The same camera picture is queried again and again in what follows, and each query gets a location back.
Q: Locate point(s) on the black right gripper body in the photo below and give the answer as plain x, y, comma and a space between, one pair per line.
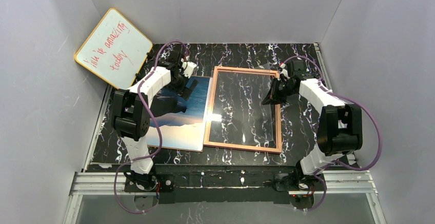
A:
279, 88

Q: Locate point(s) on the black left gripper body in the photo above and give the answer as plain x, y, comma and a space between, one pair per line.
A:
183, 83

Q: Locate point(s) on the pink wooden picture frame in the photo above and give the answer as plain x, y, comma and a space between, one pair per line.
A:
244, 146

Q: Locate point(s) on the clear acrylic sheet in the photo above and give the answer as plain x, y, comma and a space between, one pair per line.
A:
241, 113

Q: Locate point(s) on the landscape photo board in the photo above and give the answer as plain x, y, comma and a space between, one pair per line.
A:
182, 122

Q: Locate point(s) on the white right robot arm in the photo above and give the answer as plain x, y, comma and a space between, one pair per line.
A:
340, 124

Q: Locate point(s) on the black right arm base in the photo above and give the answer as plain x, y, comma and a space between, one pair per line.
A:
308, 184

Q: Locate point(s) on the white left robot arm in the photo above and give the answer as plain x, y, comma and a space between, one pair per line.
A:
136, 108

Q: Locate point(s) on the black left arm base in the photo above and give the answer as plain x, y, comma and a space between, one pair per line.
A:
148, 182

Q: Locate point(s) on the yellow rimmed whiteboard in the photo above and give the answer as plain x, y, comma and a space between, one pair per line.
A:
115, 51

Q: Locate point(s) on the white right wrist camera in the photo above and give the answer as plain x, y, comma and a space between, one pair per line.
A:
283, 72

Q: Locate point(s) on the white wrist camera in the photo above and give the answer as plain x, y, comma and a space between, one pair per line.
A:
283, 72
188, 68

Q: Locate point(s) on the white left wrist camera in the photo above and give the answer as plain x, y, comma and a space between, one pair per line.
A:
188, 68

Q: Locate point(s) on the aluminium rail frame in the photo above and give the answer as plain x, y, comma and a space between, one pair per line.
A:
350, 194

